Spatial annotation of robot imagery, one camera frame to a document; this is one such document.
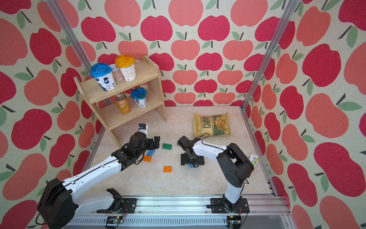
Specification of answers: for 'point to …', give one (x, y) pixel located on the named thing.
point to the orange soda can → (123, 104)
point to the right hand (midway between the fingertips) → (190, 165)
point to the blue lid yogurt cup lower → (139, 94)
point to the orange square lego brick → (167, 169)
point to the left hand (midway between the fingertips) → (154, 139)
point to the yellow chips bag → (216, 125)
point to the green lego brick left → (167, 146)
